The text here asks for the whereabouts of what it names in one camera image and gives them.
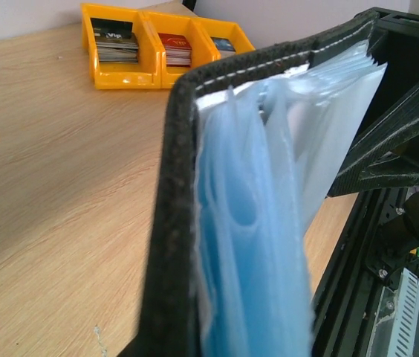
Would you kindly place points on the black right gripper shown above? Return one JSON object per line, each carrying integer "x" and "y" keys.
{"x": 386, "y": 155}

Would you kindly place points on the blue card stack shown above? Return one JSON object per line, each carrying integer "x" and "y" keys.
{"x": 224, "y": 47}

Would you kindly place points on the red card stack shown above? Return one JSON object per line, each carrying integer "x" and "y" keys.
{"x": 178, "y": 50}

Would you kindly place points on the black card stack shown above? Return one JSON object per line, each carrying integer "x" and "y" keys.
{"x": 115, "y": 40}

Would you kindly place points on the yellow three-compartment tray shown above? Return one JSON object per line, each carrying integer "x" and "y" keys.
{"x": 151, "y": 71}

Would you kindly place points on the black aluminium frame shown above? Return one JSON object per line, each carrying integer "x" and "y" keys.
{"x": 356, "y": 72}

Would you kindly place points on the white slotted cable duct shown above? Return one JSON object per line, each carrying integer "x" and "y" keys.
{"x": 402, "y": 340}

